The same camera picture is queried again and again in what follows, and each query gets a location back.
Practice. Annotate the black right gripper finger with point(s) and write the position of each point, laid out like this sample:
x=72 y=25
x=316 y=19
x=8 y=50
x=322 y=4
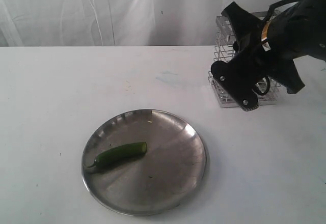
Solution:
x=285 y=73
x=242 y=22

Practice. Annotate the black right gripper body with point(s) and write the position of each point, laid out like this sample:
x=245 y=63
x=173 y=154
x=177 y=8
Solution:
x=257 y=56

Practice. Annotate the green cucumber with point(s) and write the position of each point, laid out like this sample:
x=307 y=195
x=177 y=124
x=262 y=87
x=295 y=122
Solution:
x=110 y=157

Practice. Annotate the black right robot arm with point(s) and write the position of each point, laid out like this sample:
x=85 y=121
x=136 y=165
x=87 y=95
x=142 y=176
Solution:
x=302 y=27

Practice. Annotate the round stainless steel plate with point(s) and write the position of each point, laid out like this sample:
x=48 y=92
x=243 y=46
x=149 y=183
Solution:
x=167 y=175

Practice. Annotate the white backdrop curtain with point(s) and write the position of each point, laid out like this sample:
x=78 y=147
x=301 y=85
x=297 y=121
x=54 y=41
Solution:
x=114 y=22

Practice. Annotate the wire metal utensil basket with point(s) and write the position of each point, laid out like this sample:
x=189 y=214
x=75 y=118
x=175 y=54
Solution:
x=225 y=52

